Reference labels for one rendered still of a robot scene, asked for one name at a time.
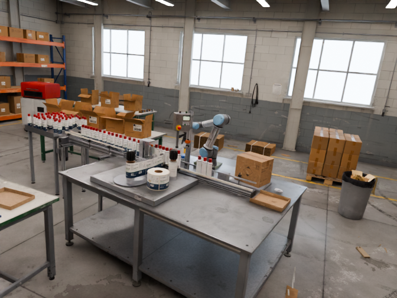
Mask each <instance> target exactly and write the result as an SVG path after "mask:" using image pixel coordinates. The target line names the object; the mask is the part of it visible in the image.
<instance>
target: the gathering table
mask: <svg viewBox="0 0 397 298"><path fill-rule="evenodd" d="M24 125H25V130H27V131H28V143H29V152H30V169H31V181H32V184H34V183H35V182H34V181H35V173H34V156H33V146H32V132H33V133H36V134H39V135H43V136H45V137H48V138H52V139H53V154H54V178H55V191H56V194H55V195H59V180H58V154H57V153H56V148H57V139H58V137H61V136H64V135H67V133H65V131H62V132H63V133H62V134H61V135H59V134H54V131H53V130H47V131H44V130H42V129H38V128H34V126H33V123H32V126H28V124H24ZM72 131H74V132H79V131H78V129H77V128H75V129H73V130H72ZM80 132H81V131H80ZM85 164H86V165H87V164H89V150H88V149H86V148H85Z"/></svg>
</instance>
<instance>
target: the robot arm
mask: <svg viewBox="0 0 397 298"><path fill-rule="evenodd" d="M229 122H230V116H228V115H227V114H218V115H215V116H214V118H213V119H211V120H208V121H203V122H193V126H192V129H198V128H205V127H210V126H213V129H212V131H211V133H210V135H209V137H208V139H207V142H206V143H205V144H204V145H203V148H201V149H199V154H200V156H201V157H203V158H204V157H207V162H209V158H211V159H212V163H213V165H214V166H217V160H216V159H217V153H218V149H219V148H218V147H216V146H214V145H213V144H214V142H215V140H216V138H217V136H218V134H219V132H220V129H222V128H223V126H224V125H227V124H228V123H229ZM184 133H185V134H182V135H179V138H181V137H183V139H182V142H181V149H182V147H184V146H186V144H185V140H186V133H187V131H184ZM213 165H212V166H213Z"/></svg>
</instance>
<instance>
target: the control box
mask: <svg viewBox="0 0 397 298"><path fill-rule="evenodd" d="M183 115H190V120H189V121H183ZM190 121H191V114H185V112H182V113H181V114H179V112H174V116H173V130H174V131H189V130H190V125H182V122H190ZM178 127H181V129H180V130H178V129H177V128H178Z"/></svg>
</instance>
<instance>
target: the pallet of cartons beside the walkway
mask: <svg viewBox="0 0 397 298"><path fill-rule="evenodd" d="M361 147H362V142H361V140H360V138H359V136H358V135H353V134H345V133H344V134H343V130H340V129H332V128H329V130H328V128H324V127H315V131H314V136H313V141H312V144H311V151H310V156H309V159H308V167H307V176H306V181H310V182H311V178H312V177H316V178H320V179H324V184H326V185H330V186H332V183H333V181H335V182H341V183H342V175H343V172H345V171H351V170H356V167H357V162H358V159H359V155H360V150H361Z"/></svg>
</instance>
